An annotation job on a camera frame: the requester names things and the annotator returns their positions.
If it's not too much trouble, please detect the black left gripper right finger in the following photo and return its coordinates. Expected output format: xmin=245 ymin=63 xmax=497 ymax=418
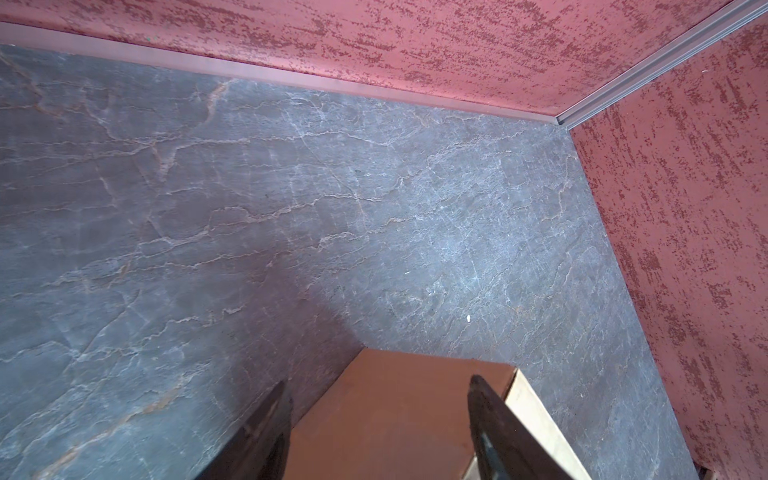
xmin=467 ymin=375 xmax=572 ymax=479

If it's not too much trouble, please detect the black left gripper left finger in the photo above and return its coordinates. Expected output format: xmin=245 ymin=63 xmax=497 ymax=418
xmin=196 ymin=381 xmax=293 ymax=480

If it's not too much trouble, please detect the brown cardboard express box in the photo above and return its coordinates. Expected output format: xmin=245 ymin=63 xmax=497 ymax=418
xmin=285 ymin=348 xmax=590 ymax=479

